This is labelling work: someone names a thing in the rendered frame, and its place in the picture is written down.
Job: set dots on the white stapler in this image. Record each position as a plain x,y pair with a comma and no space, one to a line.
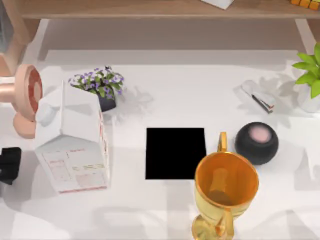
260,98

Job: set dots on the green leafy plant pot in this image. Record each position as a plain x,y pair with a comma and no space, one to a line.
310,72

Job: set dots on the purple flower plant pot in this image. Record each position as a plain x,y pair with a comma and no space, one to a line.
100,82

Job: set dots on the black round speaker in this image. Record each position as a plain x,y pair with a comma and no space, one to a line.
255,145

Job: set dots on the black square mat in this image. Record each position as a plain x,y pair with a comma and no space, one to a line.
175,153

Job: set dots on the pink desk fan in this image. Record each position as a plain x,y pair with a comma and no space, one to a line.
30,95

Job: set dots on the gold trophy cup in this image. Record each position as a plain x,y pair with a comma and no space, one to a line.
225,185

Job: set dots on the wooden shelf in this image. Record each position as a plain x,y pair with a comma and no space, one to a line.
160,12

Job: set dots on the white box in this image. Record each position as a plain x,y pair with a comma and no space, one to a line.
217,3

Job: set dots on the white milk carton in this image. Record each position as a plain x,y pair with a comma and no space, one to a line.
75,140

